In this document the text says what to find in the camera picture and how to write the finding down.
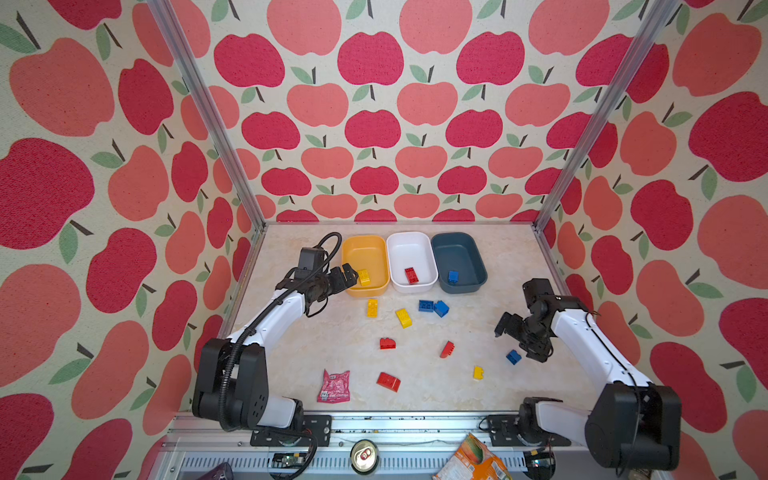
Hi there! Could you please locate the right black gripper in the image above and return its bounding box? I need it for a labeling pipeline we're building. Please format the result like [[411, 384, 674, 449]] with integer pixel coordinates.
[[494, 313, 553, 366]]

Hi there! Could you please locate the yellow plastic container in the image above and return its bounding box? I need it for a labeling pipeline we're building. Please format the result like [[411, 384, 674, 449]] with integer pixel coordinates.
[[341, 235, 390, 298]]

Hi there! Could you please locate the white plastic container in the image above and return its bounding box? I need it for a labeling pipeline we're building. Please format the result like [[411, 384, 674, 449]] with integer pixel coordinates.
[[386, 231, 438, 294]]

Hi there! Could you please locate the dark teal plastic container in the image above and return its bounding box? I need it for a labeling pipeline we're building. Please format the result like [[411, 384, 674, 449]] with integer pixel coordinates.
[[431, 232, 488, 295]]

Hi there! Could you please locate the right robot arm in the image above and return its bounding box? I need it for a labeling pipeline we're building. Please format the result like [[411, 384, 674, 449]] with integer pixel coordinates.
[[494, 294, 682, 471]]

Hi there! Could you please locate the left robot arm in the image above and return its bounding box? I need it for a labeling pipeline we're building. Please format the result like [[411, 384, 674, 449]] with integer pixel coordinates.
[[192, 232, 359, 436]]

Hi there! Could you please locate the yellow lego brick upright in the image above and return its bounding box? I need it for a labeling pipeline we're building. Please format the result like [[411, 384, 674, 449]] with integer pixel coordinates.
[[366, 299, 379, 318]]

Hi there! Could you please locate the red lego brick angled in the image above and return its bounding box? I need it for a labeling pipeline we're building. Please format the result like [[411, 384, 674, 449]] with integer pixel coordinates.
[[440, 341, 455, 359]]

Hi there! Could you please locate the red curved lego brick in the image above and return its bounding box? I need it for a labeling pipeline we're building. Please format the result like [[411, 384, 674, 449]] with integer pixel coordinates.
[[379, 338, 397, 350]]

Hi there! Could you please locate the yellow curved lego brick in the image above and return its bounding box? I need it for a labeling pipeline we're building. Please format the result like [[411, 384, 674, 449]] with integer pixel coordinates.
[[396, 308, 412, 329]]

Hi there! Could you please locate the blue cube lego brick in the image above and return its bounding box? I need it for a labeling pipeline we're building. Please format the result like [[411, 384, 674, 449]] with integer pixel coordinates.
[[433, 300, 449, 318]]

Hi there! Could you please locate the pink snack packet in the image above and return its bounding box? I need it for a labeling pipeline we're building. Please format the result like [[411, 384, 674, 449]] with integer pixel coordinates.
[[317, 370, 351, 404]]

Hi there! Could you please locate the blue flat lego brick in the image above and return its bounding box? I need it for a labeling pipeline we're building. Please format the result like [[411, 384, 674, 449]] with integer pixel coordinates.
[[418, 300, 434, 312]]

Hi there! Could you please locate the red lego brick front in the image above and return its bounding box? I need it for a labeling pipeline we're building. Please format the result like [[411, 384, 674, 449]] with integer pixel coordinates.
[[376, 372, 401, 393]]

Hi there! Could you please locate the orange snack bag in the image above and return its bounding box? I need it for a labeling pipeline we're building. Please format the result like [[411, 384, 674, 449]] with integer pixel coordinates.
[[433, 434, 511, 480]]

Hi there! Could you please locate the soda can top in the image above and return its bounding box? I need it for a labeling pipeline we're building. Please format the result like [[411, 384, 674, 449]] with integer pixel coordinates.
[[350, 439, 380, 475]]

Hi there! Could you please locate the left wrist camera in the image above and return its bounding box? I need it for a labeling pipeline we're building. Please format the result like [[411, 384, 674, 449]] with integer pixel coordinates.
[[296, 247, 326, 278]]

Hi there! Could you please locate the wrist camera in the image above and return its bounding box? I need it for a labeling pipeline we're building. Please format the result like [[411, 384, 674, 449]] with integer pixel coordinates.
[[522, 278, 555, 308], [296, 247, 326, 278]]

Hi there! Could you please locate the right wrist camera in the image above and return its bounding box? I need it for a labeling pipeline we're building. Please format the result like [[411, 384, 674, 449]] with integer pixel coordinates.
[[522, 278, 555, 308]]

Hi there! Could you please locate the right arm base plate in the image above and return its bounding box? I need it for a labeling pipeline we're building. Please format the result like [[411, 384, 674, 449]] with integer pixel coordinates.
[[478, 414, 572, 447]]

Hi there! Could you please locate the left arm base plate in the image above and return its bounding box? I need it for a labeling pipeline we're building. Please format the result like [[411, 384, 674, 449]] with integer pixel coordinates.
[[250, 415, 333, 448]]

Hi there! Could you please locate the front aluminium rail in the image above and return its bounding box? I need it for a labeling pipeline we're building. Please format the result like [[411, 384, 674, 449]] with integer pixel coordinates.
[[167, 410, 652, 451]]

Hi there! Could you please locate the left aluminium frame post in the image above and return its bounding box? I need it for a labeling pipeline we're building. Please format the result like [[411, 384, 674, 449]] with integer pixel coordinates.
[[148, 0, 267, 235]]

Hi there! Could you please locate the aluminium frame post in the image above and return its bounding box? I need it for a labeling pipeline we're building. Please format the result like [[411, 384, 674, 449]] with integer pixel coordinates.
[[148, 0, 267, 235], [533, 0, 682, 234]]

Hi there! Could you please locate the right aluminium frame post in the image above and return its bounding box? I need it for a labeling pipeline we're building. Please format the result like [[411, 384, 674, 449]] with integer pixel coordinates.
[[533, 0, 682, 234]]

